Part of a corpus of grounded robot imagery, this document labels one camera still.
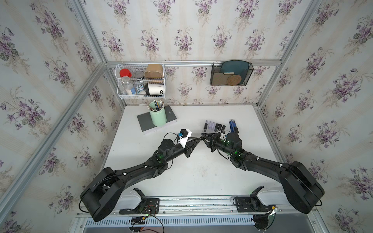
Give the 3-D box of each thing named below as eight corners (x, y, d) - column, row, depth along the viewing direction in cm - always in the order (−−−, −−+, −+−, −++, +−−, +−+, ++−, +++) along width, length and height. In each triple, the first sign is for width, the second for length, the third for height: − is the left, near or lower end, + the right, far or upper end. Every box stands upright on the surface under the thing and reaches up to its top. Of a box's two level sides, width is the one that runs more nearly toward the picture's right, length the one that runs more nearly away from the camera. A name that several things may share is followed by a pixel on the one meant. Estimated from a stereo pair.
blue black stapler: (231, 135, 103) (233, 131, 100) (228, 121, 111) (229, 118, 108) (237, 135, 103) (238, 131, 100) (233, 121, 111) (234, 118, 108)
